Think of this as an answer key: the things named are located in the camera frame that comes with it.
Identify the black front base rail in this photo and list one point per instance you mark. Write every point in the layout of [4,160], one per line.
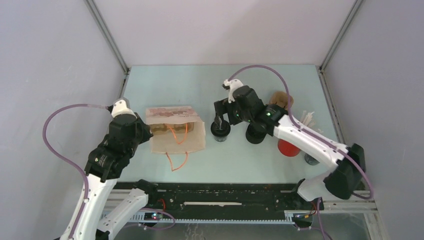
[230,201]

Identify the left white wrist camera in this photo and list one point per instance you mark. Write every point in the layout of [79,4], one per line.
[120,107]

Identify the dark takeout coffee cup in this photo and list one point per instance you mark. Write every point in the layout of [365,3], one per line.
[220,138]

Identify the black coffee cup lid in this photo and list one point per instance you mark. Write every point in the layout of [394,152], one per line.
[220,130]

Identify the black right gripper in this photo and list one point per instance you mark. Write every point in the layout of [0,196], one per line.
[221,108]

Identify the aluminium frame rail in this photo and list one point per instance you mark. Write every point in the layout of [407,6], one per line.
[107,35]

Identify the paper bag orange handles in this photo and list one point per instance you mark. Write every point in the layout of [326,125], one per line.
[176,147]

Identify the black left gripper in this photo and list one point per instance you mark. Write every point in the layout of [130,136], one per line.
[147,134]

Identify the red straw holder cup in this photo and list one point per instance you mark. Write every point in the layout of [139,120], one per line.
[287,149]

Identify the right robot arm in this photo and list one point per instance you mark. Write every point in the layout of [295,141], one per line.
[345,164]

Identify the brown pulp cup carrier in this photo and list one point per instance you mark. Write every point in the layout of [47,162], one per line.
[281,99]

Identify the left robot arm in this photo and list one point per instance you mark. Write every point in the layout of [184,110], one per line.
[103,169]

